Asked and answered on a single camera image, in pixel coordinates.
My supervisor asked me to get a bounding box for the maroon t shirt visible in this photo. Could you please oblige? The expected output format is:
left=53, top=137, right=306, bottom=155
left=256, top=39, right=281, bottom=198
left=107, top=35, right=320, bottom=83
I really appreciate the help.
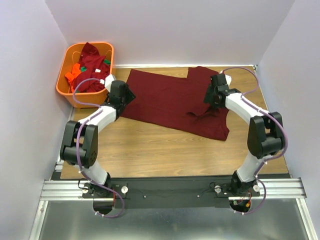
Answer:
left=122, top=66, right=230, bottom=141

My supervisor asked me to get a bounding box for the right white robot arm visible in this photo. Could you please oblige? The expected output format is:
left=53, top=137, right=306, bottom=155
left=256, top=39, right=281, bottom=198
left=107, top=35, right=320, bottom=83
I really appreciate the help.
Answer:
left=204, top=72, right=288, bottom=196

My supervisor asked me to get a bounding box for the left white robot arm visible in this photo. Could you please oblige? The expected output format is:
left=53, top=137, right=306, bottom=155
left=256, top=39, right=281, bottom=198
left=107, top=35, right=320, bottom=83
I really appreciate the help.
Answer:
left=59, top=75, right=136, bottom=198

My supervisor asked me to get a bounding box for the dark red shirt in bin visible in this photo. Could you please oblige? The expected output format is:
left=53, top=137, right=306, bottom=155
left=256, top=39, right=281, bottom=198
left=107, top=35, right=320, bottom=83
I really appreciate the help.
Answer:
left=74, top=42, right=111, bottom=93

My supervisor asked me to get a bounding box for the green shirt in bin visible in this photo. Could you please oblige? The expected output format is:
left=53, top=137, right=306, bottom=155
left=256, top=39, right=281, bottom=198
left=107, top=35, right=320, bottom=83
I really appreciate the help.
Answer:
left=80, top=58, right=111, bottom=72

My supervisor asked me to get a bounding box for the orange shirt in bin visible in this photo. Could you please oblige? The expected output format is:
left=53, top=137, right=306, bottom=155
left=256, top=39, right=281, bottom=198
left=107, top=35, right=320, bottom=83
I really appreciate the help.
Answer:
left=64, top=63, right=81, bottom=93

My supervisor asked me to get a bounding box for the orange plastic bin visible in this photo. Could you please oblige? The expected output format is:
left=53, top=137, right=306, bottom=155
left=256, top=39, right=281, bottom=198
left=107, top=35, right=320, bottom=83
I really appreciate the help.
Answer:
left=56, top=42, right=114, bottom=108

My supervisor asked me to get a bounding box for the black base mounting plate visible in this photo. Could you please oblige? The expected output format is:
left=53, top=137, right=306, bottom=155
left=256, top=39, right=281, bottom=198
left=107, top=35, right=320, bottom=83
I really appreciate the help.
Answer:
left=81, top=175, right=260, bottom=213

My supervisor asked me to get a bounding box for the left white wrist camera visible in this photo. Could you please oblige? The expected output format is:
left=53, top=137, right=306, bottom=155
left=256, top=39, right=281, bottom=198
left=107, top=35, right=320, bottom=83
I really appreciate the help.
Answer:
left=100, top=74, right=116, bottom=92

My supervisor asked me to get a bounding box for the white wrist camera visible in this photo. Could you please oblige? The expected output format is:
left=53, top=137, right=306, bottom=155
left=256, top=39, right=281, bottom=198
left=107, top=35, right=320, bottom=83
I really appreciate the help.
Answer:
left=100, top=74, right=116, bottom=92
left=219, top=70, right=232, bottom=87

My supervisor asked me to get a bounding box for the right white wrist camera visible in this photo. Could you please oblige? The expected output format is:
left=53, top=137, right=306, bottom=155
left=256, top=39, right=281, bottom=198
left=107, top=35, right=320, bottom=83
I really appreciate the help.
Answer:
left=219, top=70, right=232, bottom=87

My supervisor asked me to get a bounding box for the aluminium extrusion rail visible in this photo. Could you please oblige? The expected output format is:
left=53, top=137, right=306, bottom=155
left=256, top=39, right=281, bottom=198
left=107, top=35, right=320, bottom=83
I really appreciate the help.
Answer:
left=40, top=178, right=307, bottom=201

